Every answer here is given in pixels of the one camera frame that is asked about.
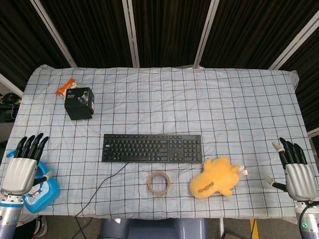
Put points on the yellow plush toy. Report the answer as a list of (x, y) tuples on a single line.
[(214, 179)]

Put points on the clear brown tape roll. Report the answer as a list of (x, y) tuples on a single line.
[(149, 185)]

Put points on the white screen frame post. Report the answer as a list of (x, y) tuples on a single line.
[(205, 35), (53, 33), (294, 39), (130, 32), (11, 84)]

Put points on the white plush toy tag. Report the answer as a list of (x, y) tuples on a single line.
[(243, 171)]

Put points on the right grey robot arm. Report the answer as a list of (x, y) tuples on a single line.
[(309, 221)]

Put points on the yellow floor strip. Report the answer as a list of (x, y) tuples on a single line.
[(253, 229)]

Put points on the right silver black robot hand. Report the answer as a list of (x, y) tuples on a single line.
[(300, 180)]

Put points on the dark pleated screen panel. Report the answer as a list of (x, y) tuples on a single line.
[(92, 32), (254, 30), (22, 37), (309, 87), (169, 32)]

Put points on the black white shoe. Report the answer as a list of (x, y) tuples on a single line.
[(40, 225)]

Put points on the black equipment pile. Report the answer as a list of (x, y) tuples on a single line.
[(8, 104)]

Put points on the blue plastic cartoon container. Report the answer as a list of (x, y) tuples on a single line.
[(46, 194)]

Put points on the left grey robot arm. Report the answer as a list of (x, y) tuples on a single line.
[(8, 216)]

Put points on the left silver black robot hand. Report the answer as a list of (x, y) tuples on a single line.
[(20, 174)]

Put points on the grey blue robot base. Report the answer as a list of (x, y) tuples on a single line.
[(152, 229)]

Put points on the light blue checked tablecloth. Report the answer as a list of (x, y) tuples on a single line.
[(199, 99)]

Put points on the black computer keyboard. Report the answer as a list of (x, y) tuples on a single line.
[(152, 148)]

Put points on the black cardboard box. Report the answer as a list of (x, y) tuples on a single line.
[(78, 109)]

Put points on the orange snack packet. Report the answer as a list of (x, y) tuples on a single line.
[(67, 85)]

